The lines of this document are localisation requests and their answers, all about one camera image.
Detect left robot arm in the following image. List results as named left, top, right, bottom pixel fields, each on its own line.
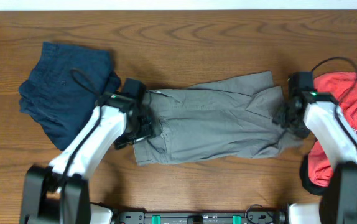
left=19, top=78, right=155, bottom=223

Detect folded navy blue shorts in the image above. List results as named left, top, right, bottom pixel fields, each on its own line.
left=19, top=42, right=121, bottom=151

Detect left black cable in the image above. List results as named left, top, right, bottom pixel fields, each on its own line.
left=59, top=67, right=103, bottom=224

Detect grey cotton shorts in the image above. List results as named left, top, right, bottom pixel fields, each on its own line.
left=134, top=71, right=302, bottom=166

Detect black garment under pile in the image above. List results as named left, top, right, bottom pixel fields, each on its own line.
left=299, top=154, right=333, bottom=196

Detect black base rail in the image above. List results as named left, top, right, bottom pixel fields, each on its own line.
left=91, top=202, right=291, bottom=224

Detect red printed t-shirt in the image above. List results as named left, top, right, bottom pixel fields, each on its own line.
left=307, top=72, right=357, bottom=195

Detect black cable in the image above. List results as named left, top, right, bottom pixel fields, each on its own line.
left=59, top=67, right=103, bottom=224
left=310, top=56, right=357, bottom=175

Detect right black cable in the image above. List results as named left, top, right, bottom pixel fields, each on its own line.
left=310, top=56, right=357, bottom=175

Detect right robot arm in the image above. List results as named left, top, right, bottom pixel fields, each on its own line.
left=273, top=72, right=357, bottom=224

